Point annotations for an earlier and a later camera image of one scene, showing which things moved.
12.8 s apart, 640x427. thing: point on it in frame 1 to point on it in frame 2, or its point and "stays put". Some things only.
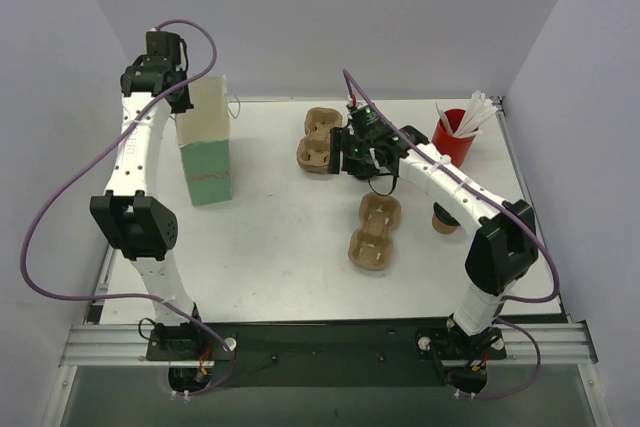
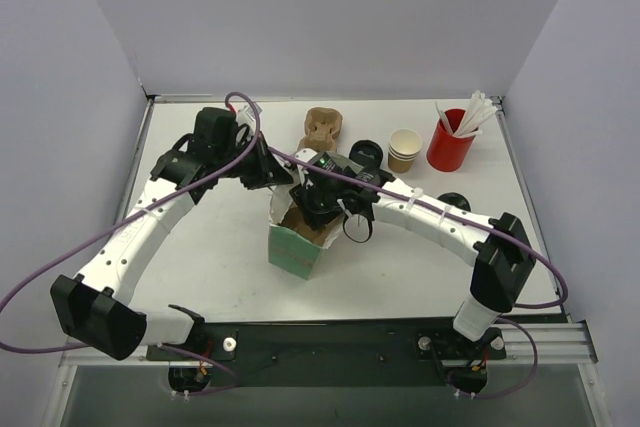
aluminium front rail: x=127 y=345 stays put
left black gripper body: x=180 y=98 to x=270 y=167
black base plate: x=325 y=352 stays put
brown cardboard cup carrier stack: x=312 y=153 stays put
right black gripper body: x=337 y=150 to x=310 y=203
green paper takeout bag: x=203 y=135 to x=294 y=251
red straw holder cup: x=456 y=147 stays put
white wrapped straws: x=480 y=110 stays put
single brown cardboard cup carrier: x=371 y=245 to x=295 y=220
